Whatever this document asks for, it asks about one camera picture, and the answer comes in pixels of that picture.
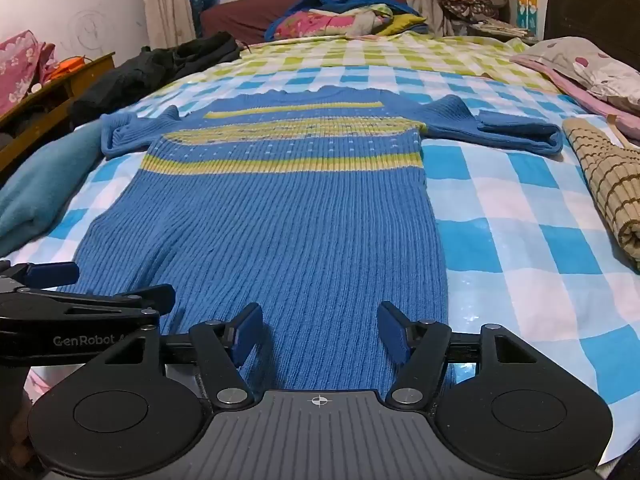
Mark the maroon sofa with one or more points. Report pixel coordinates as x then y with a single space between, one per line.
240 12

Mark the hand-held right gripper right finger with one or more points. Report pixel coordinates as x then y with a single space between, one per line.
392 332

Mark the yellow and blue bottle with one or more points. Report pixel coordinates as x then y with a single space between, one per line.
526 7

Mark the black jacket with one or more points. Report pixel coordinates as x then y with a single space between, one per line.
150 67

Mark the brown striped folded cloth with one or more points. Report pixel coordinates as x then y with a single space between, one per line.
612 185

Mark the pink floral pillow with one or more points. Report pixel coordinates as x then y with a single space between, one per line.
590 67

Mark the blue knit sweater yellow stripes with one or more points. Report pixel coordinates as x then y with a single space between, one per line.
280 220

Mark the orange object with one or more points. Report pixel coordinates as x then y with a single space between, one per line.
67 67

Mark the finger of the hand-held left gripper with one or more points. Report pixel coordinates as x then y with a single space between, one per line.
52 273
100 302

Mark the pink floral quilt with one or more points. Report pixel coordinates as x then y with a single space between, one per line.
320 22

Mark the wooden desk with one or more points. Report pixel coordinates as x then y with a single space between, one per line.
50 95

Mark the pink floral cloth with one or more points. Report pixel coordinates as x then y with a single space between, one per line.
20 67

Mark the checkered bed sheet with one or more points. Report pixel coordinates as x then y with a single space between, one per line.
505 245

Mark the teal folded cloth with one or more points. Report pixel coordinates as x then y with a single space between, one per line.
40 185

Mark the dark wooden headboard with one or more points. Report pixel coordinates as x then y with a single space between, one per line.
595 5

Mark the cluttered bedside table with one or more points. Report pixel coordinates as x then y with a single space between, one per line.
492 27

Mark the pile of colourful blankets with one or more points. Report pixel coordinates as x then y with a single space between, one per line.
330 0

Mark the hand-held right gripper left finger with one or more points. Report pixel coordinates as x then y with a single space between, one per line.
248 332

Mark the yellow cloth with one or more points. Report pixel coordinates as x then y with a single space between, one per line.
402 22

